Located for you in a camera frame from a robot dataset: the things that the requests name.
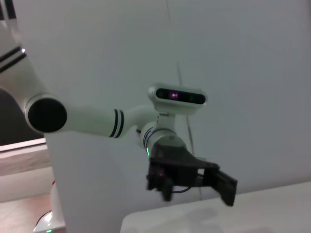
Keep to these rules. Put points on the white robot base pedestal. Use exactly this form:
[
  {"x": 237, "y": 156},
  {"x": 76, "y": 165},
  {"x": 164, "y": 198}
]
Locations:
[{"x": 52, "y": 218}]

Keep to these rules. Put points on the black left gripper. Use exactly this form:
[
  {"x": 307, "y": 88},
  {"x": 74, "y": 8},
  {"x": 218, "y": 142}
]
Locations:
[{"x": 175, "y": 162}]

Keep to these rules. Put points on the white vented camera box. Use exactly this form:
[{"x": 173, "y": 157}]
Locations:
[{"x": 179, "y": 98}]

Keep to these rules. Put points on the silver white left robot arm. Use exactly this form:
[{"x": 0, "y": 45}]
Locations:
[{"x": 90, "y": 119}]

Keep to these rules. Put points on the black rounded torso panel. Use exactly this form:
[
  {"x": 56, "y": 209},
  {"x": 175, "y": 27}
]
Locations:
[{"x": 12, "y": 121}]

